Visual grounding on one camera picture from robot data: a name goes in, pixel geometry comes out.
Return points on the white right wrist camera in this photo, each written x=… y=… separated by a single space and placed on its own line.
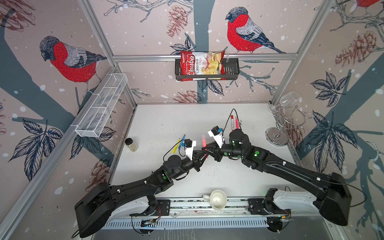
x=217 y=134

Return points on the black wire wall basket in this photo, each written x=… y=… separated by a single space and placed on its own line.
x=228 y=69

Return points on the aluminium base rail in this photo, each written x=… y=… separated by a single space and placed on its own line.
x=196 y=213

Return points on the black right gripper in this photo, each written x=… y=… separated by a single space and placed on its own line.
x=216 y=153

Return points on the blue highlighter pen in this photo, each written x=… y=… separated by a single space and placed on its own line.
x=182 y=142

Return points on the small glass spice jar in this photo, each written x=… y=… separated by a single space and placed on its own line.
x=129 y=142

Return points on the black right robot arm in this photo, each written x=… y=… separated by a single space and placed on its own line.
x=333 y=197

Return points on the clear wine glass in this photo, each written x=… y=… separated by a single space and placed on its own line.
x=286 y=100

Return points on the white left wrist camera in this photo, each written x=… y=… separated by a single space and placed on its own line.
x=189 y=148

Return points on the red cassava chips bag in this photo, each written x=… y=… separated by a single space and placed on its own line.
x=201 y=63

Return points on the white ceramic cup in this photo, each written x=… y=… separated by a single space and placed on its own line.
x=217 y=199

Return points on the white mesh wall shelf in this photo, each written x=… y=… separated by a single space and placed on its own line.
x=100 y=110

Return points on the yellow highlighter pen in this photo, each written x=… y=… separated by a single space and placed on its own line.
x=176 y=146

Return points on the chrome glass holder stand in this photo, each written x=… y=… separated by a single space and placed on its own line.
x=289 y=124

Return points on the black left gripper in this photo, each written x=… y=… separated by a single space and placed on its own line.
x=196 y=159

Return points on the pink highlighter pen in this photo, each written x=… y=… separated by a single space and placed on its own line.
x=204 y=145

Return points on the white marker pen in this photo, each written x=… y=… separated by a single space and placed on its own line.
x=233 y=124

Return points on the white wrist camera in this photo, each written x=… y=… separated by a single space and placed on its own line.
x=217 y=134
x=189 y=148

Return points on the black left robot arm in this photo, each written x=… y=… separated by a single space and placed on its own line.
x=96 y=207

